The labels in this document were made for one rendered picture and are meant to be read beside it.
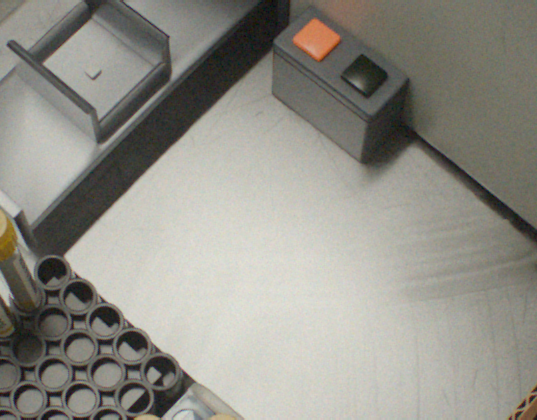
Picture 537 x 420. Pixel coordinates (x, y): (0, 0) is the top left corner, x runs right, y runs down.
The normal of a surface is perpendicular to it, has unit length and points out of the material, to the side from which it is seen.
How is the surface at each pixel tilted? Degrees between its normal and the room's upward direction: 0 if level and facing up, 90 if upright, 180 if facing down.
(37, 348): 0
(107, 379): 0
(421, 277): 0
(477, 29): 90
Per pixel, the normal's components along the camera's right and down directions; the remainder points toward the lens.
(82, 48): 0.00, -0.39
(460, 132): -0.66, 0.69
